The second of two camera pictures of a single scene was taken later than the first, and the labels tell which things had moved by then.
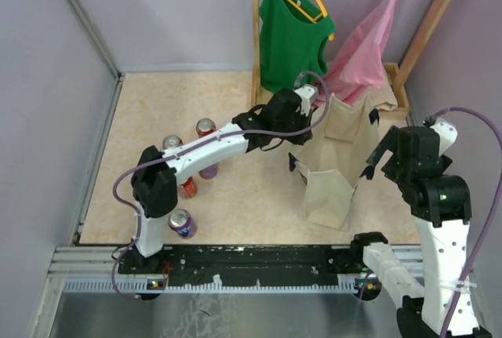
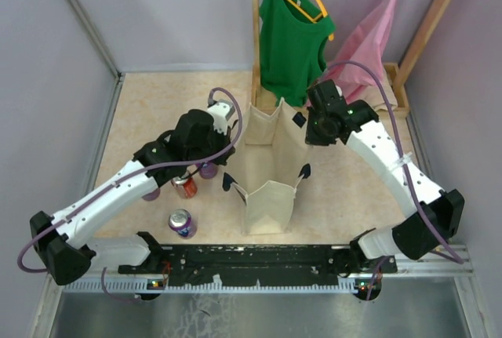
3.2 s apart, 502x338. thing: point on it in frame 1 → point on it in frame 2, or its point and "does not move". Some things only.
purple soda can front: [180, 221] does not move
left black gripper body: [300, 121] → [216, 143]
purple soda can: [209, 172] does not move
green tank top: [292, 28] does not move
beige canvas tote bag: [345, 147] → [270, 164]
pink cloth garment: [358, 63] does not move
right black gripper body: [393, 169] → [315, 132]
